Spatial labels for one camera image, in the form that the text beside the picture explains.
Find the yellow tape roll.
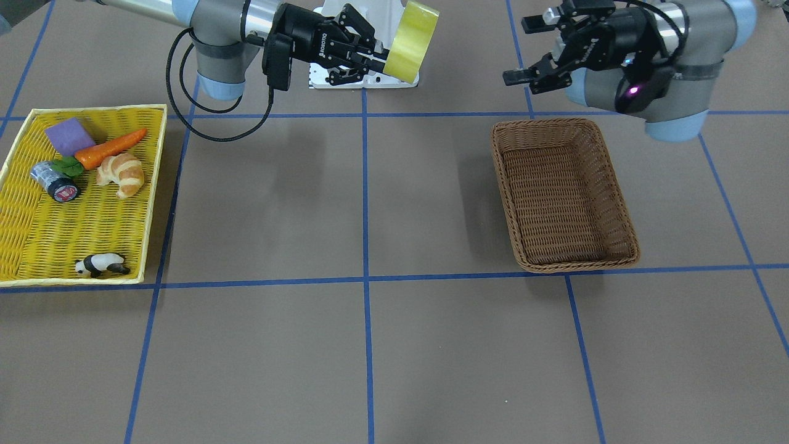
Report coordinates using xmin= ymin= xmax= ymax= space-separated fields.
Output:
xmin=383 ymin=1 xmax=440 ymax=83

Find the brown wicker basket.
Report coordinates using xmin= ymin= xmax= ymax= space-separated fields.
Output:
xmin=490 ymin=118 xmax=642 ymax=274

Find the yellow plastic basket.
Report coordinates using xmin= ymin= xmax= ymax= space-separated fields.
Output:
xmin=1 ymin=104 xmax=168 ymax=289

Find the toy croissant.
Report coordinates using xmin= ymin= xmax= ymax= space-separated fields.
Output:
xmin=96 ymin=152 xmax=145 ymax=199

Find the toy carrot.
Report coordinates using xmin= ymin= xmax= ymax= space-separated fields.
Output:
xmin=52 ymin=128 xmax=149 ymax=178

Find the purple foam block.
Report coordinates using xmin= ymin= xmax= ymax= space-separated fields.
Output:
xmin=44 ymin=117 xmax=96 ymax=157

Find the small black-lidded jar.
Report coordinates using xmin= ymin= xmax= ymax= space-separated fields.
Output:
xmin=29 ymin=161 xmax=82 ymax=203

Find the panda figurine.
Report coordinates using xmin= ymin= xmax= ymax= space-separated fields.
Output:
xmin=74 ymin=253 xmax=131 ymax=278

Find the white camera stand post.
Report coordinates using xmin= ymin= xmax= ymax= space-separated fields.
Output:
xmin=308 ymin=0 xmax=420 ymax=89

